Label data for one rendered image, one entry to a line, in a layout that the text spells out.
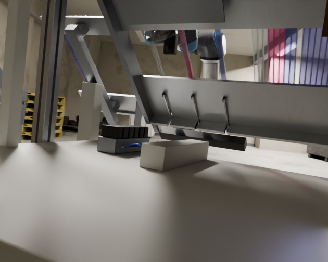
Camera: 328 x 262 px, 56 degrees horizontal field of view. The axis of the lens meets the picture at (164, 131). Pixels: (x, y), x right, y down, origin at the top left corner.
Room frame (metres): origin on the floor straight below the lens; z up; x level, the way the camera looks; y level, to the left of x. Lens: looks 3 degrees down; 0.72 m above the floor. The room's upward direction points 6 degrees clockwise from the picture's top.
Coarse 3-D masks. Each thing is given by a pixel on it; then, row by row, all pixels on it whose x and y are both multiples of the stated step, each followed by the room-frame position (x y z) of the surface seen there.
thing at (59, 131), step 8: (32, 96) 6.27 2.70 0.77; (32, 104) 5.79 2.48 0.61; (64, 104) 6.34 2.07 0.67; (32, 112) 5.77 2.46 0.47; (64, 112) 6.33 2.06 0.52; (24, 120) 6.04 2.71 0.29; (32, 120) 5.79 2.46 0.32; (24, 128) 5.38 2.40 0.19; (56, 128) 6.25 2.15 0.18; (56, 136) 6.22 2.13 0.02
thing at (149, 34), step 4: (148, 32) 0.97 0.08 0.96; (148, 36) 0.98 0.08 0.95; (152, 36) 0.98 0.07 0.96; (152, 44) 1.00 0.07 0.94; (152, 48) 1.01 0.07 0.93; (156, 48) 1.01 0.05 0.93; (156, 52) 1.02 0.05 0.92; (156, 56) 1.03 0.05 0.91; (156, 60) 1.04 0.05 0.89; (156, 64) 1.05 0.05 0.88; (160, 64) 1.05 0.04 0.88; (160, 68) 1.06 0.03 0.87; (160, 72) 1.07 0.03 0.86
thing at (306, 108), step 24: (168, 96) 1.12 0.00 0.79; (192, 96) 1.07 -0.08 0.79; (216, 96) 1.03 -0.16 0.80; (240, 96) 0.99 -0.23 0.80; (264, 96) 0.96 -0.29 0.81; (288, 96) 0.92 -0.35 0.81; (312, 96) 0.89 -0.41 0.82; (216, 120) 1.12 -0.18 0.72; (240, 120) 1.07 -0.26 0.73; (264, 120) 1.03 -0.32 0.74; (288, 120) 0.99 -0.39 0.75; (312, 120) 0.95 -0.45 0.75
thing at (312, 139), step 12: (156, 120) 1.21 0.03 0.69; (168, 120) 1.19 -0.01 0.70; (180, 120) 1.17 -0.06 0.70; (192, 120) 1.16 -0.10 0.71; (216, 132) 1.10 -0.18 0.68; (228, 132) 1.08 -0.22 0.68; (240, 132) 1.06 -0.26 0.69; (252, 132) 1.05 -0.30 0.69; (264, 132) 1.04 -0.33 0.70; (276, 132) 1.03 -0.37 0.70; (288, 132) 1.01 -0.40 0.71; (300, 132) 1.00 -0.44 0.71; (312, 144) 0.96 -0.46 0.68; (324, 144) 0.95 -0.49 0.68
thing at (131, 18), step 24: (120, 0) 0.86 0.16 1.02; (144, 0) 0.84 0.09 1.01; (168, 0) 0.81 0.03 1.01; (192, 0) 0.78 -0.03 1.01; (216, 0) 0.76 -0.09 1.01; (240, 0) 0.78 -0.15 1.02; (264, 0) 0.76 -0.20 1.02; (288, 0) 0.73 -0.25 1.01; (312, 0) 0.71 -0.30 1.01; (144, 24) 0.94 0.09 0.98; (168, 24) 0.91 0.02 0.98; (192, 24) 0.88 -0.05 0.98; (216, 24) 0.85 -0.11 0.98; (240, 24) 0.82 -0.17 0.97; (264, 24) 0.80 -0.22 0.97; (288, 24) 0.77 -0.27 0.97; (312, 24) 0.75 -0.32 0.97
